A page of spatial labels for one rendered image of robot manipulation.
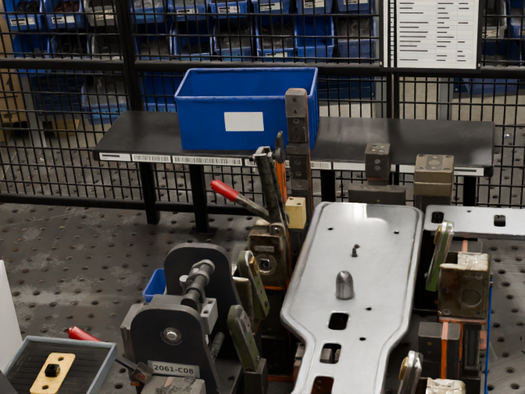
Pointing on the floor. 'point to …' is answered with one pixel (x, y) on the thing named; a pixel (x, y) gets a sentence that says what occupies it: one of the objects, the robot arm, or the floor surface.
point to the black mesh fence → (125, 24)
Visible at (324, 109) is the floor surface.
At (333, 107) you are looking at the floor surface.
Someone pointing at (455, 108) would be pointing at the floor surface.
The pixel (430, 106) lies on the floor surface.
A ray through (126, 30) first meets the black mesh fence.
